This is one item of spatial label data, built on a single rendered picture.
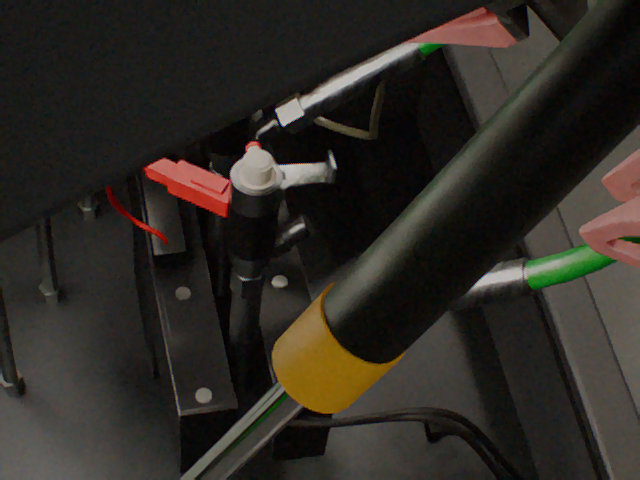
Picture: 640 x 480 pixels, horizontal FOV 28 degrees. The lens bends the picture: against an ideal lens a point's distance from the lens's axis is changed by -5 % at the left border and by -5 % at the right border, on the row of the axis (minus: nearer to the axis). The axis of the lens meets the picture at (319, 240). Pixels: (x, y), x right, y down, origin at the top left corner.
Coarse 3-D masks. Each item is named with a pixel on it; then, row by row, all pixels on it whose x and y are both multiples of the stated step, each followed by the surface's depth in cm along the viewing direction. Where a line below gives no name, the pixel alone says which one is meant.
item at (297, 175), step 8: (280, 168) 71; (288, 168) 71; (296, 168) 71; (304, 168) 71; (312, 168) 71; (320, 168) 71; (288, 176) 71; (296, 176) 71; (304, 176) 71; (312, 176) 71; (320, 176) 71; (328, 176) 71; (288, 184) 70; (296, 184) 71; (304, 184) 71; (312, 184) 71; (320, 184) 71; (328, 184) 71
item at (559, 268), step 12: (624, 240) 57; (636, 240) 56; (564, 252) 59; (576, 252) 59; (588, 252) 58; (528, 264) 60; (540, 264) 60; (552, 264) 59; (564, 264) 59; (576, 264) 59; (588, 264) 58; (600, 264) 58; (528, 276) 60; (540, 276) 60; (552, 276) 59; (564, 276) 59; (576, 276) 59; (540, 288) 60
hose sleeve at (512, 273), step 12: (504, 264) 61; (516, 264) 60; (492, 276) 61; (504, 276) 60; (516, 276) 60; (480, 288) 61; (492, 288) 61; (504, 288) 60; (516, 288) 60; (528, 288) 60; (468, 300) 61; (480, 300) 61; (492, 300) 61; (504, 300) 61
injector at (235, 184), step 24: (240, 192) 70; (264, 192) 70; (240, 216) 71; (264, 216) 71; (240, 240) 73; (264, 240) 73; (288, 240) 74; (240, 264) 75; (264, 264) 75; (240, 288) 77; (240, 312) 79; (240, 336) 81; (240, 360) 83; (240, 384) 85
